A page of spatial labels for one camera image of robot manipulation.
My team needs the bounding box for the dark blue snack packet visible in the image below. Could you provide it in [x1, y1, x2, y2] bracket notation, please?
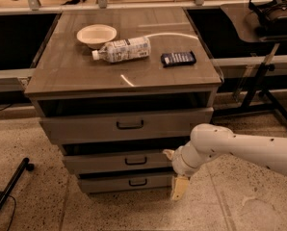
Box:
[161, 51, 196, 67]

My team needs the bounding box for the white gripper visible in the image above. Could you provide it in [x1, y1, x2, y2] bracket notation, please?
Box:
[163, 141, 209, 201]

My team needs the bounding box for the white bowl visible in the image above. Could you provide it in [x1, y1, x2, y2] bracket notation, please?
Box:
[76, 24, 117, 49]

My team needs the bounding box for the black floor cable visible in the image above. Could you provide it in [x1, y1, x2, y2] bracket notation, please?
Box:
[0, 186, 17, 231]

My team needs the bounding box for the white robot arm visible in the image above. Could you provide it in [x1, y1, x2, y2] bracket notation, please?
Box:
[163, 123, 287, 201]

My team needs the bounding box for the black headset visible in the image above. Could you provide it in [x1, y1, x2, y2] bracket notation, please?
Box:
[248, 0, 287, 35]

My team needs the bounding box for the grey top drawer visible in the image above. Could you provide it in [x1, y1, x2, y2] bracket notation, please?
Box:
[40, 108, 213, 144]

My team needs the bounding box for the black side table stand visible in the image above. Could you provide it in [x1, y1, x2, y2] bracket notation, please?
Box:
[214, 4, 287, 120]

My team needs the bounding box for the grey bottom drawer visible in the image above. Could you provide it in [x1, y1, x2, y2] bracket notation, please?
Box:
[78, 168, 175, 193]

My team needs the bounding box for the grey drawer cabinet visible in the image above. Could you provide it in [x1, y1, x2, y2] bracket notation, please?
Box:
[25, 7, 221, 181]

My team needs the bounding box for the grey drawer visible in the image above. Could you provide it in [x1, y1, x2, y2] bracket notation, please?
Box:
[40, 108, 213, 144]
[78, 168, 175, 193]
[63, 149, 171, 175]

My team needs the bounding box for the black stand leg left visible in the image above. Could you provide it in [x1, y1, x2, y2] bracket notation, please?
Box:
[0, 158, 35, 211]

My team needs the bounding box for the plastic bottle with label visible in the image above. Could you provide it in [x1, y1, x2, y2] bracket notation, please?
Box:
[91, 37, 151, 64]

